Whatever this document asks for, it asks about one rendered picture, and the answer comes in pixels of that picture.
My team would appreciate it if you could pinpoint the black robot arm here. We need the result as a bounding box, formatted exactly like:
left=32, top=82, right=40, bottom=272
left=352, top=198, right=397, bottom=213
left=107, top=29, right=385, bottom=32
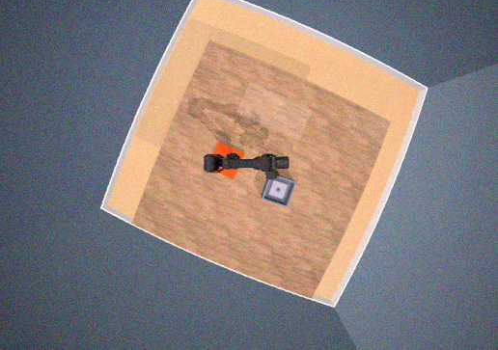
left=204, top=153, right=290, bottom=180

